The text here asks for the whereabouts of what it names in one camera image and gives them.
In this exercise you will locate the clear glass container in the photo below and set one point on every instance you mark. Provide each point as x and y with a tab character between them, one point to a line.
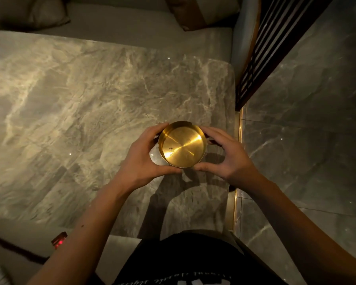
156	155

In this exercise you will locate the beige padded seat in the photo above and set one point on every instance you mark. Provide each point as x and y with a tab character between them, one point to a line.
17	240

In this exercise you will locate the person's right forearm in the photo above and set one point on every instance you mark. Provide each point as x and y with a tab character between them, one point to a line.
302	234

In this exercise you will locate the brown and beige cushion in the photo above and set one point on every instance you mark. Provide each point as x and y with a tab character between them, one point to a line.
201	11

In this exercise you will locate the black printed shirt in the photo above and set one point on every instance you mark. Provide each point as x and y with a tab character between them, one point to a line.
190	258

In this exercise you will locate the beige upholstered bench seat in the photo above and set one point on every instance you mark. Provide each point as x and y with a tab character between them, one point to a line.
142	29

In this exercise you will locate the person's left hand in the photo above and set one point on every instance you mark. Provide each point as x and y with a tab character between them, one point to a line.
136	166

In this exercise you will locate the red lighter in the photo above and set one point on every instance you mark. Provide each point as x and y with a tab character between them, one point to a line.
59	240

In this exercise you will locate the person's left thumb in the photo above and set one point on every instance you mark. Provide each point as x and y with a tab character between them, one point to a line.
167	170

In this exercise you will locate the round gold metal dish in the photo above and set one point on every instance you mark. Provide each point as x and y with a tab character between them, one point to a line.
182	145

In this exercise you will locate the person's left forearm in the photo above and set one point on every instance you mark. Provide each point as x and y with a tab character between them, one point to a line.
86	228

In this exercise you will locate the dark slatted wooden partition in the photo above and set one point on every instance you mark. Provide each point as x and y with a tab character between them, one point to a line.
273	47

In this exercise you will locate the person's right hand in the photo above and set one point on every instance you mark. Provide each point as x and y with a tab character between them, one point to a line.
238	166

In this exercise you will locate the grey cushion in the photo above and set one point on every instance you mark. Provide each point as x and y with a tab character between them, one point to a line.
26	11

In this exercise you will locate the person's right thumb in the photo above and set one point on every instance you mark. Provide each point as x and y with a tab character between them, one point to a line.
207	167

